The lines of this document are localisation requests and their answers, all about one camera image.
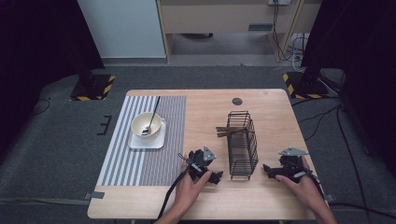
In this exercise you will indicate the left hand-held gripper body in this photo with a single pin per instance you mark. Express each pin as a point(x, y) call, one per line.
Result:
point(199, 160)

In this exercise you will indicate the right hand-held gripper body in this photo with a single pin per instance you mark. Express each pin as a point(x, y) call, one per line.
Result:
point(291, 166)

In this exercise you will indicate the person's left hand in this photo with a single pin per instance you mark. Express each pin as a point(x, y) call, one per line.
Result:
point(188, 189)

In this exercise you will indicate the person's right hand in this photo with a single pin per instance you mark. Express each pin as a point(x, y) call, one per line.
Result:
point(306, 191)

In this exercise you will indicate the grey striped placemat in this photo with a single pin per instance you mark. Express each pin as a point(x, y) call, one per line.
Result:
point(162, 161)

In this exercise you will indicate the grey tape strip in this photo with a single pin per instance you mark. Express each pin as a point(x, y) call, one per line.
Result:
point(95, 195)
point(330, 197)

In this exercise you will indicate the white square plate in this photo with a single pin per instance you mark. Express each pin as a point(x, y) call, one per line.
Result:
point(149, 143)

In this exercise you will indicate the black spoon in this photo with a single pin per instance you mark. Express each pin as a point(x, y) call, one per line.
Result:
point(154, 113)

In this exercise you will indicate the grey round table grommet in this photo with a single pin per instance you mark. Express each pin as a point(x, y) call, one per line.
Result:
point(237, 101)

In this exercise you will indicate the cream bowl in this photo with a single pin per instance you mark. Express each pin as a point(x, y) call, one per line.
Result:
point(138, 124)

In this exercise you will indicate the black yellow striped stand base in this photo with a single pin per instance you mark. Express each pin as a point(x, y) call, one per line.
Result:
point(303, 87)
point(93, 88)

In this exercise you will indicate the dark curtain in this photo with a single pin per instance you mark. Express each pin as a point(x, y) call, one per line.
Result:
point(37, 46)
point(364, 46)

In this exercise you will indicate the light wooden desk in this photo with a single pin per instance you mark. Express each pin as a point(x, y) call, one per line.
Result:
point(218, 18)

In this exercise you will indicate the white cabinet panel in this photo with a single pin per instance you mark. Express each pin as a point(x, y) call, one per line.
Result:
point(124, 28)

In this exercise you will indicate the white power strip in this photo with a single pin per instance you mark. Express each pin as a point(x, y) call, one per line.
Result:
point(279, 2)

